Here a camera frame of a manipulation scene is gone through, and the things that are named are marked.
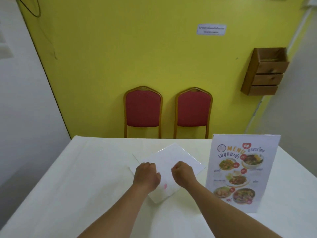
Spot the person's right forearm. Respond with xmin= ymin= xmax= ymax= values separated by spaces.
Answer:
xmin=183 ymin=180 xmax=283 ymax=238

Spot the person's left hand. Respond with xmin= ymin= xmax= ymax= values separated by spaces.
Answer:
xmin=133 ymin=162 xmax=162 ymax=194

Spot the person's right hand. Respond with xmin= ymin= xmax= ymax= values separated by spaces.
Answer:
xmin=171 ymin=161 xmax=198 ymax=190

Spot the menu with red lanterns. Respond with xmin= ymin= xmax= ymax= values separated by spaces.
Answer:
xmin=128 ymin=143 xmax=207 ymax=205

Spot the menu with large food photos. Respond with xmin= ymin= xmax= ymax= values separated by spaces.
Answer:
xmin=205 ymin=134 xmax=281 ymax=214

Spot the red padded gold-framed chair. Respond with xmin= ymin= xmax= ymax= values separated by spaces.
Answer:
xmin=174 ymin=87 xmax=213 ymax=139
xmin=123 ymin=86 xmax=163 ymax=139

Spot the person's left forearm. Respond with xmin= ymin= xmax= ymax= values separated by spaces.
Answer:
xmin=77 ymin=183 xmax=157 ymax=238

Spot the wooden wall box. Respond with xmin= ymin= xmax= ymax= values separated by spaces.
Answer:
xmin=240 ymin=48 xmax=290 ymax=96

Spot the thin black wall wire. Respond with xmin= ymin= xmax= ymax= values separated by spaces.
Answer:
xmin=15 ymin=0 xmax=59 ymax=60

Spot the white paper wall sign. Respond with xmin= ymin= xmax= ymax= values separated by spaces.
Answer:
xmin=197 ymin=24 xmax=227 ymax=36

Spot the table with white tablecloth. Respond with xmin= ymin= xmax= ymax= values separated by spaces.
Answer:
xmin=0 ymin=135 xmax=317 ymax=238

